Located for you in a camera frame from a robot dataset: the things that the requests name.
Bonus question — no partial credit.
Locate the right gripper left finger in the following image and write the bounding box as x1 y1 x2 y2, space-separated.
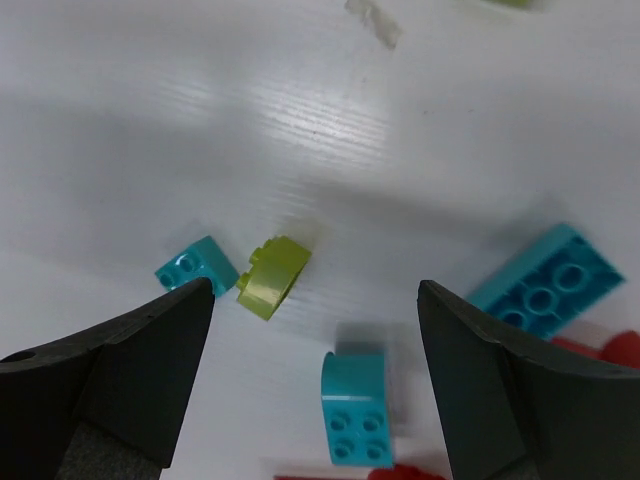
1 278 215 479

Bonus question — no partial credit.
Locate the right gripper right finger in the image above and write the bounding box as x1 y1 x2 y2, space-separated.
417 280 639 479

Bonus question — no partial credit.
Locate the small green lego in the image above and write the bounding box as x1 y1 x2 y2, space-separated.
236 235 311 321

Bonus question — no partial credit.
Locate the green long lego brick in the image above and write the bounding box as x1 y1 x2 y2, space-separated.
484 0 534 10

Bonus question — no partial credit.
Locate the small red square lego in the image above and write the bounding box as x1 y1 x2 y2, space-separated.
551 336 602 360

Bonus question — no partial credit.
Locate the red arch lego brick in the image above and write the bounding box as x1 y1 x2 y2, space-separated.
272 464 445 480

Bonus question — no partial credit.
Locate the cyan long lego upturned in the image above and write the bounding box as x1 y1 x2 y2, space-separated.
467 223 624 340

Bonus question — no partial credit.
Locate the red sloped lego brick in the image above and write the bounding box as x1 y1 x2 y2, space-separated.
600 330 640 369

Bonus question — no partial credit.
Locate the cyan curved lego brick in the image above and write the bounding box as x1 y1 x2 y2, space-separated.
320 341 394 468

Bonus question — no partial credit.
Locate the small cyan square lego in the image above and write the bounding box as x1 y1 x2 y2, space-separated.
155 236 239 297

